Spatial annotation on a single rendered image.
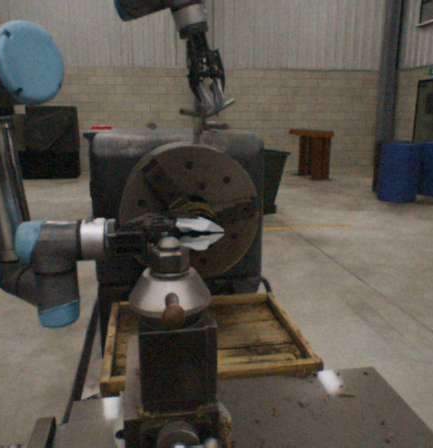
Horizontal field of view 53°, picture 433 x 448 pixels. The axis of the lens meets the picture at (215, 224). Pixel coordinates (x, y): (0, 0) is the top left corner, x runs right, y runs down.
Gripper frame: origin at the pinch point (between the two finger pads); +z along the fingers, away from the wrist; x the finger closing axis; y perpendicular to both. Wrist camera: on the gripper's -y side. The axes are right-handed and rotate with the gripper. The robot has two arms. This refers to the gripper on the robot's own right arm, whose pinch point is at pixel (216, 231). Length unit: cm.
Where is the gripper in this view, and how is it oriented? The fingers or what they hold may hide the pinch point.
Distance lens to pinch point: 83.7
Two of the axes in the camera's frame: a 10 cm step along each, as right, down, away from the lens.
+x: 0.0, -9.7, -2.4
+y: 1.5, 2.4, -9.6
